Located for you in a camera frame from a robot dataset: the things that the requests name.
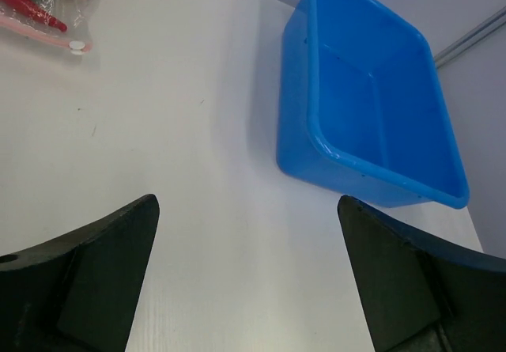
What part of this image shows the red toy chili pepper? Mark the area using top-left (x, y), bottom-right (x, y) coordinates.
top-left (1, 0), bottom-right (67, 32)

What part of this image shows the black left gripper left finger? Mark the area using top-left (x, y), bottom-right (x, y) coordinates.
top-left (1, 194), bottom-right (160, 351)

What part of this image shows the aluminium frame post right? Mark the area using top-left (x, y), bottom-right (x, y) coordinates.
top-left (434, 7), bottom-right (506, 69)

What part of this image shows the blue plastic bin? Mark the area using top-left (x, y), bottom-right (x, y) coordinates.
top-left (276, 0), bottom-right (470, 209)

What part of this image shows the clear zip top bag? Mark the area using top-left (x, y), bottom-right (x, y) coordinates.
top-left (1, 0), bottom-right (100, 55)

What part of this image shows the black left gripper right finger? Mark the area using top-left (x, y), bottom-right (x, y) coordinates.
top-left (337, 195), bottom-right (505, 351)

